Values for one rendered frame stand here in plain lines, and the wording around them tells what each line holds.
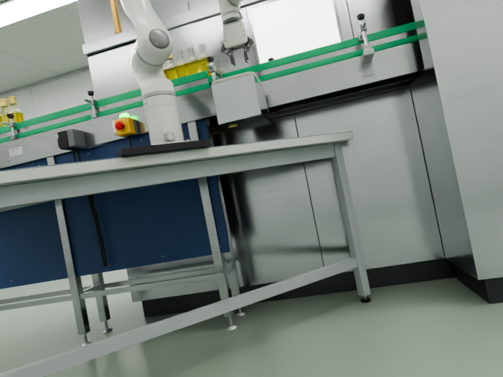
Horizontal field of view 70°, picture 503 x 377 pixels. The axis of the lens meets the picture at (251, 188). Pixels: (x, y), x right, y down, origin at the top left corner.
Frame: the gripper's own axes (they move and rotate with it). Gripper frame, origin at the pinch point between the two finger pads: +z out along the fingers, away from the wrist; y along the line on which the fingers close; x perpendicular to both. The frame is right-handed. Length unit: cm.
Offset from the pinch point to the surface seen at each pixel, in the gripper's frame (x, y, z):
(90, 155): -5, 80, 24
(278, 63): -13.8, -14.7, 1.4
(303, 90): -12.0, -23.1, 16.0
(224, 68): -30.1, 14.0, -9.3
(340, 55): -13.7, -41.5, 4.9
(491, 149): 5, -84, 57
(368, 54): -1, -51, 11
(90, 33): -33, 86, -50
